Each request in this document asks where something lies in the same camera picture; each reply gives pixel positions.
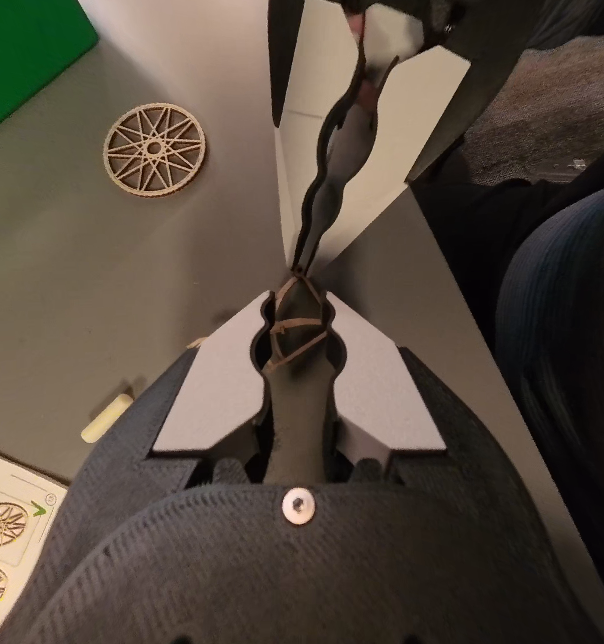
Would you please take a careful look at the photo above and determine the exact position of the pale cylindrical stick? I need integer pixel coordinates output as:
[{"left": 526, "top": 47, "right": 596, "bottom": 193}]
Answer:
[{"left": 80, "top": 393, "right": 133, "bottom": 444}]

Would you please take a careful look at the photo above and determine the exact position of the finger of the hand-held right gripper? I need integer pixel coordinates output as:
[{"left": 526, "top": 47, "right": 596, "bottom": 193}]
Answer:
[
  {"left": 304, "top": 44, "right": 471, "bottom": 276},
  {"left": 274, "top": 0, "right": 368, "bottom": 270}
]

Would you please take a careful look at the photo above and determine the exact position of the printed instruction sheet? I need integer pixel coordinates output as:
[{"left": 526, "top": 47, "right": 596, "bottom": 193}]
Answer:
[{"left": 0, "top": 445, "right": 70, "bottom": 644}]

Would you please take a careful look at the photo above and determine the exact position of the wooden spoked wheel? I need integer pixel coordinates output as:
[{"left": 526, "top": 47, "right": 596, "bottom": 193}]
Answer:
[{"left": 103, "top": 103, "right": 207, "bottom": 200}]

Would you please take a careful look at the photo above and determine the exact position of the wooden frame model part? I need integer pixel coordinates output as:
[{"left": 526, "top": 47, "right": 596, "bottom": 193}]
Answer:
[{"left": 262, "top": 274, "right": 331, "bottom": 376}]

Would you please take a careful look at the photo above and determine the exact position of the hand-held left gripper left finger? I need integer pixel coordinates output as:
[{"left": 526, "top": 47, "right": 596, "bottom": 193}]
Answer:
[{"left": 154, "top": 291, "right": 276, "bottom": 456}]

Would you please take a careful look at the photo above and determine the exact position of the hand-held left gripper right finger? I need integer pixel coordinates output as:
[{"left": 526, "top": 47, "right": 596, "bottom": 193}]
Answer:
[{"left": 324, "top": 291, "right": 447, "bottom": 461}]

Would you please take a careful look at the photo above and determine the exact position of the person's blue trouser leg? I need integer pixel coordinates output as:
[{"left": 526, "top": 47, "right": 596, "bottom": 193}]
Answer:
[{"left": 495, "top": 178, "right": 604, "bottom": 644}]

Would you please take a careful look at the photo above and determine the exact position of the green box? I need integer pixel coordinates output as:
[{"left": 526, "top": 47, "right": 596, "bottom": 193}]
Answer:
[{"left": 0, "top": 0, "right": 100, "bottom": 140}]

